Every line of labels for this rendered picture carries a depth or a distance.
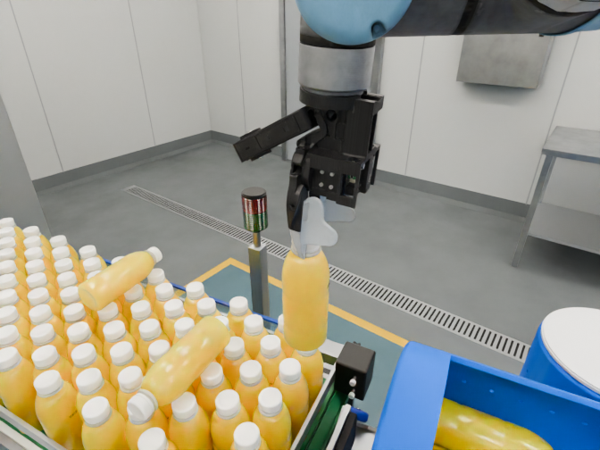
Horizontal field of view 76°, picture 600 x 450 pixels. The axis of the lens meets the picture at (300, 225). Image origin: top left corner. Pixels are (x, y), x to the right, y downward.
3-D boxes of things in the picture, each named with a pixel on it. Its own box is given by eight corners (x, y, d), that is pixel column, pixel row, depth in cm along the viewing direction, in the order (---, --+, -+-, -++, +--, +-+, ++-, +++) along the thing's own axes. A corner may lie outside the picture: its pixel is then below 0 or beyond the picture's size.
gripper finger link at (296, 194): (294, 236, 45) (304, 162, 41) (282, 232, 45) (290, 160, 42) (311, 224, 49) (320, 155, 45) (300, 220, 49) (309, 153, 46)
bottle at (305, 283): (277, 347, 60) (273, 254, 50) (291, 316, 65) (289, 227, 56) (320, 358, 58) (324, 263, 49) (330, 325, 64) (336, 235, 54)
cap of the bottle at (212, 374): (219, 387, 67) (217, 380, 66) (197, 384, 68) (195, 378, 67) (226, 370, 71) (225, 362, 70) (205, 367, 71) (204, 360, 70)
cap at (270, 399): (276, 417, 62) (276, 410, 61) (254, 409, 64) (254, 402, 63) (286, 397, 65) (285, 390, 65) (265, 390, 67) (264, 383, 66)
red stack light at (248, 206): (259, 216, 95) (258, 202, 93) (237, 211, 97) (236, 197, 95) (271, 206, 100) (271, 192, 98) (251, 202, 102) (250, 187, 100)
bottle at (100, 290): (104, 312, 79) (166, 267, 93) (87, 283, 77) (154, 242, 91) (87, 312, 83) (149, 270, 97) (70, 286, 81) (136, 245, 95)
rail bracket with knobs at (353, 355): (360, 412, 82) (363, 380, 77) (329, 400, 85) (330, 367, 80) (373, 379, 90) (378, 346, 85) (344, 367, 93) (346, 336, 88)
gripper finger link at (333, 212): (348, 251, 52) (352, 196, 46) (309, 238, 54) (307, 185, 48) (356, 237, 54) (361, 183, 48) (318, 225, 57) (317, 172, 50)
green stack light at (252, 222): (260, 234, 97) (259, 217, 95) (238, 229, 100) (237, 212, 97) (272, 223, 102) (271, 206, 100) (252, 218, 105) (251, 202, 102)
